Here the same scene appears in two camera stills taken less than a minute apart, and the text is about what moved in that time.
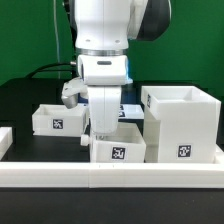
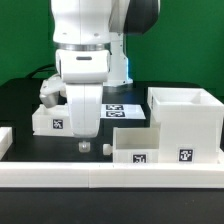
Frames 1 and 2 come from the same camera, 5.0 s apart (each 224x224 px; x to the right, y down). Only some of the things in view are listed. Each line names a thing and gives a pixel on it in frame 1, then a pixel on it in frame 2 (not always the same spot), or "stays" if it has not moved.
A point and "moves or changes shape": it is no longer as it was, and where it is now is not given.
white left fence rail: [6, 140] stays
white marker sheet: [131, 112] stays
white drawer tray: [126, 145] moves or changes shape
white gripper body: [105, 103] -> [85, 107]
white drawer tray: [58, 120] stays
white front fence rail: [111, 175] stays
